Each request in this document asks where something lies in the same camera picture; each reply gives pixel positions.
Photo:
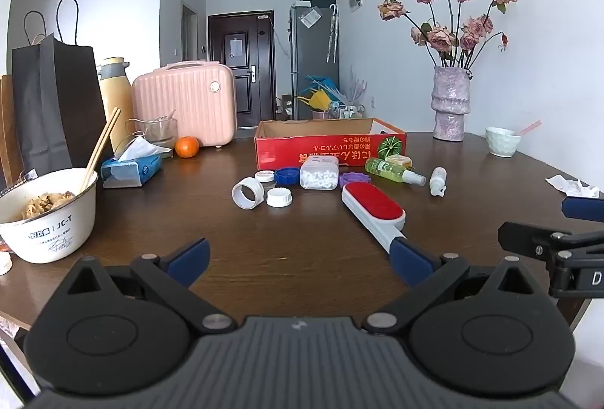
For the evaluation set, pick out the yellow bag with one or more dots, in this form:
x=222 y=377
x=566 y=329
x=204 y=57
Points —
x=320 y=100

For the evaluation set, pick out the white ribbed cap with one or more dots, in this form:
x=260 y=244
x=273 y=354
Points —
x=279 y=197

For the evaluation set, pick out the bunch of dried roses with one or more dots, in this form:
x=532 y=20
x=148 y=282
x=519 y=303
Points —
x=443 y=36

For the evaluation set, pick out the white takeaway bowl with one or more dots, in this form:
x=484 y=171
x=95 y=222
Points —
x=47 y=234

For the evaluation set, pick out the red and white lint brush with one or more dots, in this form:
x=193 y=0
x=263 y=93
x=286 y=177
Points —
x=373 y=201

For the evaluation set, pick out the brown carton on floor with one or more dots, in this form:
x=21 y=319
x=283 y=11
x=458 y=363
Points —
x=287 y=105

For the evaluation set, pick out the clear glass cup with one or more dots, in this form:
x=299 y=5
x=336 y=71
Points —
x=158 y=133

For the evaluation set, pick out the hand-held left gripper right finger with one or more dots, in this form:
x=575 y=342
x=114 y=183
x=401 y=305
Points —
x=413 y=260

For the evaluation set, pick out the white yellow plug adapter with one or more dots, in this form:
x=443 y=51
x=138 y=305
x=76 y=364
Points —
x=398 y=161

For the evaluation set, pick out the red cardboard box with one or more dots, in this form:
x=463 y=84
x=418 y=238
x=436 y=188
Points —
x=311 y=152

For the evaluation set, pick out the pink suitcase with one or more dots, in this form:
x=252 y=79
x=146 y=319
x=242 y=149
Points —
x=184 y=102

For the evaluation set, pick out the blue tissue pack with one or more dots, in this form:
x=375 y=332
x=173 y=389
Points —
x=137 y=168

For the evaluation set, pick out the black paper bag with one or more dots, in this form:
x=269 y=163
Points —
x=56 y=107

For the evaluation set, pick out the small white spray bottle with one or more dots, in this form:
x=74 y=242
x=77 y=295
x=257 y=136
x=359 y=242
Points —
x=438 y=180

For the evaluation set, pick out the pink ceramic vase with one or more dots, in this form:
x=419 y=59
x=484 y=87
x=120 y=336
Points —
x=450 y=107

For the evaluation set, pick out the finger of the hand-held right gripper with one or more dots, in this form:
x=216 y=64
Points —
x=524 y=237
x=585 y=208

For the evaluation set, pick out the fried food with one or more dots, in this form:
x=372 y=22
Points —
x=45 y=204

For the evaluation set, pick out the paper sheet on refrigerator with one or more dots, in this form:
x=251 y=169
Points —
x=310 y=18

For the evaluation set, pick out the orange tangerine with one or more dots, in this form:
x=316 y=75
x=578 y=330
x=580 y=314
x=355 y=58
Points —
x=187 y=146

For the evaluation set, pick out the white round lid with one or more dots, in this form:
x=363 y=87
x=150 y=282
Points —
x=265 y=177

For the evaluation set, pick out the brown paper bag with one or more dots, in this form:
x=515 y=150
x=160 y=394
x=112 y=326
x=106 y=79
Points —
x=8 y=130

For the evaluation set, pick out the clear hanging umbrella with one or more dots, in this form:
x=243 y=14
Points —
x=331 y=36

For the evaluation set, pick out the small trolley with bottles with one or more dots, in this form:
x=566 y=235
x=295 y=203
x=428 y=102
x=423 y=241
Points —
x=349 y=111

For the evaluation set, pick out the small white bottle cap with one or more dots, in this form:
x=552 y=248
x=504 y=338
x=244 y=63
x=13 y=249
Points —
x=4 y=263

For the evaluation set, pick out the blue plastic bag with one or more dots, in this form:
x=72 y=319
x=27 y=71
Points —
x=325 y=83

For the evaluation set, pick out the pink spoon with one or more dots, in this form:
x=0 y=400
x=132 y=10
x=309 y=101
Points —
x=529 y=128

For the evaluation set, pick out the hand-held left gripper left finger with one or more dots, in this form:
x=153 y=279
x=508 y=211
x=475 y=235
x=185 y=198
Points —
x=188 y=260

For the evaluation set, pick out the green spray bottle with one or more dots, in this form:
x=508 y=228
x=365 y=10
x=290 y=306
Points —
x=391 y=171

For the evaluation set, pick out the pale decorative twigs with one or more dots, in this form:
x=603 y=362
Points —
x=358 y=86

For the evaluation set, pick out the clear white pill container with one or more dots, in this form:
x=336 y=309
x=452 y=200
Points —
x=320 y=175

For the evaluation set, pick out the dark brown entrance door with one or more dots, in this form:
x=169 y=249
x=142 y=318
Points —
x=240 y=79

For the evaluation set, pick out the white ceramic cup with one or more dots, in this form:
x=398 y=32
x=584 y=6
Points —
x=501 y=144

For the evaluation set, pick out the grey refrigerator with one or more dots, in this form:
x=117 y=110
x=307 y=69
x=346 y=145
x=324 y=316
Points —
x=311 y=50

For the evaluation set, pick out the purple bottle cap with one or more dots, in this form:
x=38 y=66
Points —
x=355 y=179

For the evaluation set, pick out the grey interior door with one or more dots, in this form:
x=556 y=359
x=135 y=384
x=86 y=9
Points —
x=189 y=31

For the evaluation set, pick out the yellow grey thermos jug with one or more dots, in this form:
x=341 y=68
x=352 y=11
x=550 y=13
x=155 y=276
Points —
x=115 y=97

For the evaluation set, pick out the wooden chopstick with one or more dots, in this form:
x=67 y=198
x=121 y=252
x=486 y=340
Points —
x=104 y=152
x=96 y=152

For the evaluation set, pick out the blue bottle cap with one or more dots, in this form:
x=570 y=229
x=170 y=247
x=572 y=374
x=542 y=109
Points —
x=287 y=176

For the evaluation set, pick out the crumpled white tissue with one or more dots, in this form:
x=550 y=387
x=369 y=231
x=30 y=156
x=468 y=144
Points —
x=573 y=187

